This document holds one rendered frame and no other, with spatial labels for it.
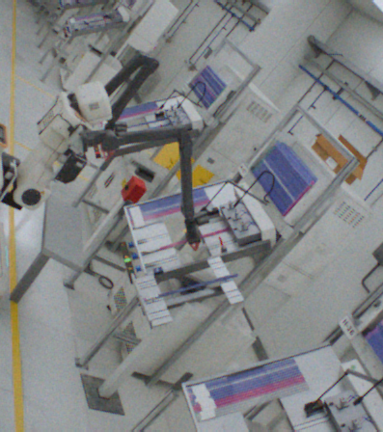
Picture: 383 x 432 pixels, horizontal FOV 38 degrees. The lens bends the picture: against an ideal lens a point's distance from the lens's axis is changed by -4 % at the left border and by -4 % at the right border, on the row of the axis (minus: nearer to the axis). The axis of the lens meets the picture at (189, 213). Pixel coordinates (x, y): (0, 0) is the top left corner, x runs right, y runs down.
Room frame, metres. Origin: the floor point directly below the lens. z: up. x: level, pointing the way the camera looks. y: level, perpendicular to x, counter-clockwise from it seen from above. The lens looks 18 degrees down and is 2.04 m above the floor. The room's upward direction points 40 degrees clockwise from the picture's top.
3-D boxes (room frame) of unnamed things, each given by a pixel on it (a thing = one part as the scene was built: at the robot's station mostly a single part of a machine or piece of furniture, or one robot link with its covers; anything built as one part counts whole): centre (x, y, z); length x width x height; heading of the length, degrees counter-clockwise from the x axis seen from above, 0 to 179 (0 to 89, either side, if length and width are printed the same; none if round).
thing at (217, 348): (3.44, -0.38, 0.31); 0.70 x 0.65 x 0.62; 33
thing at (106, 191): (4.54, 0.56, 0.66); 1.01 x 0.73 x 1.31; 123
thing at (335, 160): (3.58, -0.50, 1.82); 0.68 x 0.30 x 0.20; 33
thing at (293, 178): (3.32, -0.31, 1.52); 0.51 x 0.13 x 0.27; 33
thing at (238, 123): (4.66, 0.40, 0.95); 1.35 x 0.82 x 1.90; 123
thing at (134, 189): (3.78, 0.40, 0.39); 0.24 x 0.24 x 0.78; 33
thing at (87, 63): (7.35, 2.22, 0.95); 1.36 x 0.82 x 1.90; 123
